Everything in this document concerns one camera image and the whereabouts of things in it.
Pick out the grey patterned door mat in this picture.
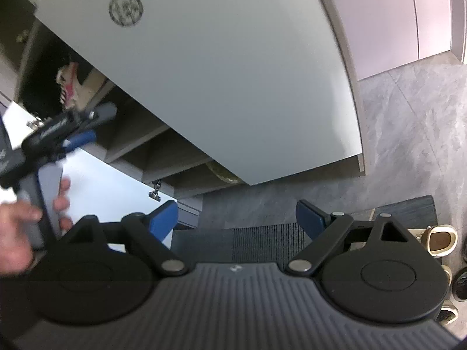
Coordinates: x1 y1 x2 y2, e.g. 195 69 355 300
171 195 437 263

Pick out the grey shoe cabinet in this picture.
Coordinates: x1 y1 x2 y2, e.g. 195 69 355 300
15 18 256 227

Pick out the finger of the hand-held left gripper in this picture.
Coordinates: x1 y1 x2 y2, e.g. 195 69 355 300
91 102 117 122
63 131 97 154

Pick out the pink and white sneaker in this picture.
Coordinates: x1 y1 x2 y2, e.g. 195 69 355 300
55 62 86 111

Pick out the person's left hand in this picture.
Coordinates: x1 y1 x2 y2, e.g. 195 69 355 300
0 178 72 275

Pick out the round grey door sticker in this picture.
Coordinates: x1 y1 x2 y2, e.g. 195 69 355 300
109 0 144 28

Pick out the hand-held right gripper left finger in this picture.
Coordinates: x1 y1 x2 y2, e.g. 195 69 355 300
61 200 188 276

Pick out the black slide sandal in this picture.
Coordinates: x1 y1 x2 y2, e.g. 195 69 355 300
450 266 467 304

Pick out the white cabinet door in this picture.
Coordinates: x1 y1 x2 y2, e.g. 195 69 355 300
0 101 179 254

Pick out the yellow-green slipper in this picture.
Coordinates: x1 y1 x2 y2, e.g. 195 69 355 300
207 160 242 185

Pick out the cream clog with brown strap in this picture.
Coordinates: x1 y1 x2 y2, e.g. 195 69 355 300
437 265 461 327
407 224 459 260

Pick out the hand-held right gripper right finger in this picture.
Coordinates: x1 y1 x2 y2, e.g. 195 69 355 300
285 200 419 275

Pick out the cabinet door with round sticker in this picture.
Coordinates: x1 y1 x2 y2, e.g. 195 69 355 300
33 0 365 186

